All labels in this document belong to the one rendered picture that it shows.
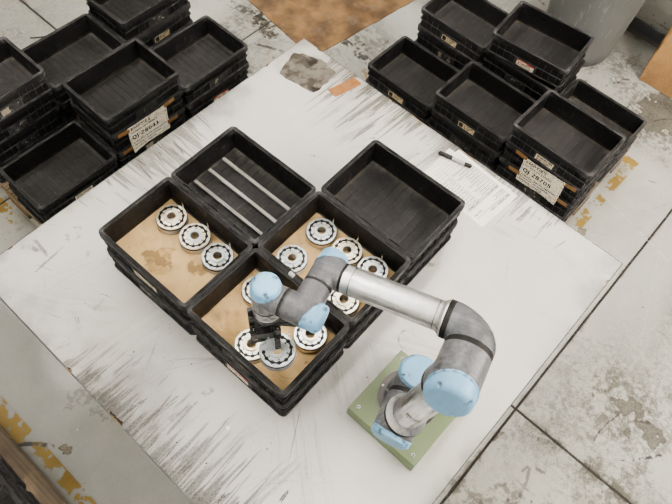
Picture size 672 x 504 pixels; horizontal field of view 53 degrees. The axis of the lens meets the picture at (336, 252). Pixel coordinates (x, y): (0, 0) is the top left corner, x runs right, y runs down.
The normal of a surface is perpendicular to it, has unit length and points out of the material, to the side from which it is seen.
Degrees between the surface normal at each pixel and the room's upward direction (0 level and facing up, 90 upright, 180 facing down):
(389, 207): 0
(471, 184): 0
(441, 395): 81
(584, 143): 0
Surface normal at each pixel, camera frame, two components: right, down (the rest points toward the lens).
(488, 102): 0.06, -0.50
